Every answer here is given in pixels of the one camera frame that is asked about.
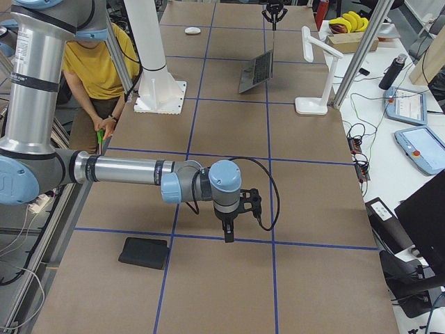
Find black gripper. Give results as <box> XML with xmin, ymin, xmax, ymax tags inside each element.
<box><xmin>261</xmin><ymin>2</ymin><xmax>288</xmax><ymax>31</ymax></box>
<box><xmin>213</xmin><ymin>207</ymin><xmax>242</xmax><ymax>242</ymax></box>

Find grey laptop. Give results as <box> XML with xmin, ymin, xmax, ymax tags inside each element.
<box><xmin>238</xmin><ymin>31</ymin><xmax>275</xmax><ymax>94</ymax></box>

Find black mouse pad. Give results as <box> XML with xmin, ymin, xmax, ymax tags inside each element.
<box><xmin>118</xmin><ymin>237</ymin><xmax>169</xmax><ymax>270</ymax></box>

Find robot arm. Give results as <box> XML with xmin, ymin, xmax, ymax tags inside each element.
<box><xmin>1</xmin><ymin>1</ymin><xmax>243</xmax><ymax>242</ymax></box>

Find white computer mouse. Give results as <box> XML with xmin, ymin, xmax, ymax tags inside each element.
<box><xmin>184</xmin><ymin>26</ymin><xmax>201</xmax><ymax>35</ymax></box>

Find white desk lamp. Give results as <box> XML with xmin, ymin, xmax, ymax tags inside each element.
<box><xmin>294</xmin><ymin>26</ymin><xmax>344</xmax><ymax>116</ymax></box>

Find red cylinder tube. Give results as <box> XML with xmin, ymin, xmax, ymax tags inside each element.
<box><xmin>314</xmin><ymin>0</ymin><xmax>329</xmax><ymax>31</ymax></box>

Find cardboard box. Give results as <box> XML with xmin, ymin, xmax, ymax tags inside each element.
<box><xmin>325</xmin><ymin>32</ymin><xmax>364</xmax><ymax>54</ymax></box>

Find yellow banana bunch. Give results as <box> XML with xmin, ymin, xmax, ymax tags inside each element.
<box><xmin>328</xmin><ymin>11</ymin><xmax>369</xmax><ymax>33</ymax></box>

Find small black square device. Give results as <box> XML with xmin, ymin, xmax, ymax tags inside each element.
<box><xmin>359</xmin><ymin>68</ymin><xmax>370</xmax><ymax>76</ymax></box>

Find black water bottle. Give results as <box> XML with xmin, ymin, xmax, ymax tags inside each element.
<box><xmin>378</xmin><ymin>54</ymin><xmax>407</xmax><ymax>90</ymax></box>

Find orange black electronics board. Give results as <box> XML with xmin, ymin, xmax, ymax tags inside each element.
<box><xmin>347</xmin><ymin>138</ymin><xmax>362</xmax><ymax>154</ymax></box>

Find far blue teach pendant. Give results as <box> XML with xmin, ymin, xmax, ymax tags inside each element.
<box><xmin>384</xmin><ymin>86</ymin><xmax>428</xmax><ymax>125</ymax></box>

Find blue teach pendant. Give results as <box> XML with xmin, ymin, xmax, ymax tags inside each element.
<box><xmin>394</xmin><ymin>125</ymin><xmax>444</xmax><ymax>175</ymax></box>
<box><xmin>384</xmin><ymin>86</ymin><xmax>428</xmax><ymax>125</ymax></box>

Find black box with white label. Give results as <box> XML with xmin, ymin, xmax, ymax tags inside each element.
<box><xmin>365</xmin><ymin>197</ymin><xmax>416</xmax><ymax>253</ymax></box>

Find white power strip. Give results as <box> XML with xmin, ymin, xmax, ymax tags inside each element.
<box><xmin>28</xmin><ymin>194</ymin><xmax>51</xmax><ymax>214</ymax></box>

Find near blue teach pendant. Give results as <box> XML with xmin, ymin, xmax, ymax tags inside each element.
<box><xmin>394</xmin><ymin>125</ymin><xmax>444</xmax><ymax>175</ymax></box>

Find person in yellow shirt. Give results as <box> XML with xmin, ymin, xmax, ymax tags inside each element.
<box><xmin>62</xmin><ymin>40</ymin><xmax>126</xmax><ymax>154</ymax></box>

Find black monitor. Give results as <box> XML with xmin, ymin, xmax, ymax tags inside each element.
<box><xmin>395</xmin><ymin>171</ymin><xmax>444</xmax><ymax>273</ymax></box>

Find aluminium frame post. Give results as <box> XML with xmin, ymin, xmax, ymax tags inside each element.
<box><xmin>332</xmin><ymin>0</ymin><xmax>394</xmax><ymax>109</ymax></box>

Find white camera pole with base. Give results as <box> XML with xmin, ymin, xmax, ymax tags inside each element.
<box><xmin>124</xmin><ymin>0</ymin><xmax>187</xmax><ymax>115</ymax></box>

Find green handled tool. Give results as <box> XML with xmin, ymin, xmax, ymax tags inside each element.
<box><xmin>96</xmin><ymin>129</ymin><xmax>104</xmax><ymax>155</ymax></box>

